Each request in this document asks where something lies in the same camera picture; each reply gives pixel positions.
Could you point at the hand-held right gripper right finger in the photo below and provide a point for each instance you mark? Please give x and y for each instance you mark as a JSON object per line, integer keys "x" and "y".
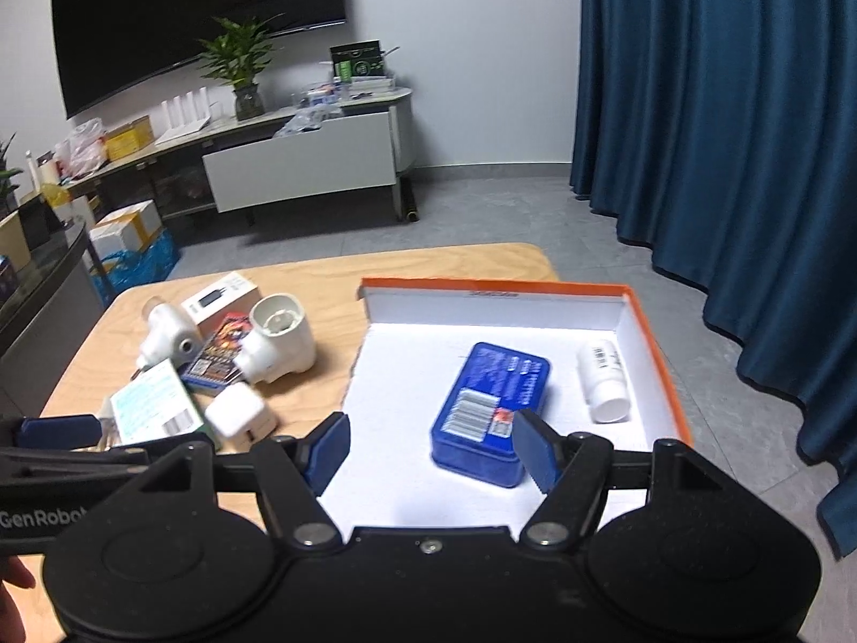
{"x": 535, "y": 449}

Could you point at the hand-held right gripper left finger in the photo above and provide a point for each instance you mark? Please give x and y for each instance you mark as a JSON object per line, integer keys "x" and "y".
{"x": 329, "y": 450}

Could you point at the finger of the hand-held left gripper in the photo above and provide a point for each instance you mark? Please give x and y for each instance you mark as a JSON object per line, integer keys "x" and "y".
{"x": 80, "y": 461}
{"x": 60, "y": 430}

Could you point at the clear liquid refill bottle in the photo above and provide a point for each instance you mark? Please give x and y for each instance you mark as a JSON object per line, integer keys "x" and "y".
{"x": 110, "y": 432}

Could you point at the blue packet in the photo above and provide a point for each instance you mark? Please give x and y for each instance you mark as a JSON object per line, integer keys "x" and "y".
{"x": 482, "y": 402}

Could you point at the teal medicine box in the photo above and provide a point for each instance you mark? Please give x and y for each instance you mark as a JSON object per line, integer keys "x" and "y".
{"x": 150, "y": 402}

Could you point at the white charger cube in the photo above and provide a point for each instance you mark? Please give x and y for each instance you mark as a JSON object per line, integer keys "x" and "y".
{"x": 238, "y": 415}

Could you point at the white pill bottle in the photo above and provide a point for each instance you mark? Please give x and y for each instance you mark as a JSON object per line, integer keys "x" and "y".
{"x": 602, "y": 375}

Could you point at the orange cardboard box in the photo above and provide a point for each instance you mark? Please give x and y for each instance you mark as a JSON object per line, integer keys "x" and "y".
{"x": 415, "y": 348}

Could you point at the person's left hand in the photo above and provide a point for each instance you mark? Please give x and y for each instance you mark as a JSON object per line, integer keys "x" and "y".
{"x": 15, "y": 583}

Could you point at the white plug-in heater open socket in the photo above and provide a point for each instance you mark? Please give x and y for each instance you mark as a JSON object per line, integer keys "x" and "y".
{"x": 281, "y": 341}

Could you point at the dark glass side cabinet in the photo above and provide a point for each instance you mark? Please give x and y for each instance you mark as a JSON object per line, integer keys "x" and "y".
{"x": 40, "y": 308}

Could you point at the white plug-in heater with cap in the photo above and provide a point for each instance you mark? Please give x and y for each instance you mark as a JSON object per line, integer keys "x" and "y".
{"x": 167, "y": 338}

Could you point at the playing card box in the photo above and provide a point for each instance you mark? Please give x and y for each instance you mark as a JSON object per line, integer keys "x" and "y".
{"x": 221, "y": 348}

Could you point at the blue plastic bag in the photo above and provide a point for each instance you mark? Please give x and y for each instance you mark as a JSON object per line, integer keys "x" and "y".
{"x": 144, "y": 268}

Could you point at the white charger package box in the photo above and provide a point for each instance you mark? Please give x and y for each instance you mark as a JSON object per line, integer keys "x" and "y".
{"x": 224, "y": 295}

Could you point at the white and yellow carton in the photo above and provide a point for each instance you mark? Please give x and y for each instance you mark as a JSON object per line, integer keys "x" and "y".
{"x": 127, "y": 231}

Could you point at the black roll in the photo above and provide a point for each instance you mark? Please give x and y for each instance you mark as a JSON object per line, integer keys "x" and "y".
{"x": 410, "y": 201}

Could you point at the white plastic bag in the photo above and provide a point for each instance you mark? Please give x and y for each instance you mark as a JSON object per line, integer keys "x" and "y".
{"x": 84, "y": 147}

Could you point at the white television cabinet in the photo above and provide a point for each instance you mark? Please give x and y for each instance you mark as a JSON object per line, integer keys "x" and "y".
{"x": 301, "y": 161}

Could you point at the yellow box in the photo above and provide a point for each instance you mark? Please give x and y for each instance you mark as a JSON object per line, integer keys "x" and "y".
{"x": 127, "y": 139}

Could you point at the white router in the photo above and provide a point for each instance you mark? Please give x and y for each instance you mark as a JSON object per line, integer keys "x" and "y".
{"x": 187, "y": 110}

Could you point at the clear plastic boxes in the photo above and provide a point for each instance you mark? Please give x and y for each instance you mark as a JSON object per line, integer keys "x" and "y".
{"x": 318, "y": 95}

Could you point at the glass plant vase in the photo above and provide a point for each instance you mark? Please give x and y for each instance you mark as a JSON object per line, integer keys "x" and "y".
{"x": 248, "y": 104}

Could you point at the flat white box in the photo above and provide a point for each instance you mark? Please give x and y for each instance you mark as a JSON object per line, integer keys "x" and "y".
{"x": 371, "y": 84}

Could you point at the blue curtain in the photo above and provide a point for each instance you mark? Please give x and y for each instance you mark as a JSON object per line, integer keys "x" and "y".
{"x": 723, "y": 114}

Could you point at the green and black box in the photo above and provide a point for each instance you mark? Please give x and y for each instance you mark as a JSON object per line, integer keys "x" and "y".
{"x": 358, "y": 60}

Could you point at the green potted plant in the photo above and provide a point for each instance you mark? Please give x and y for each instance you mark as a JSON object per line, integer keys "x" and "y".
{"x": 238, "y": 53}

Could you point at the black wall television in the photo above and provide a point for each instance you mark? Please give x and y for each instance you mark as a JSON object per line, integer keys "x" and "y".
{"x": 201, "y": 7}

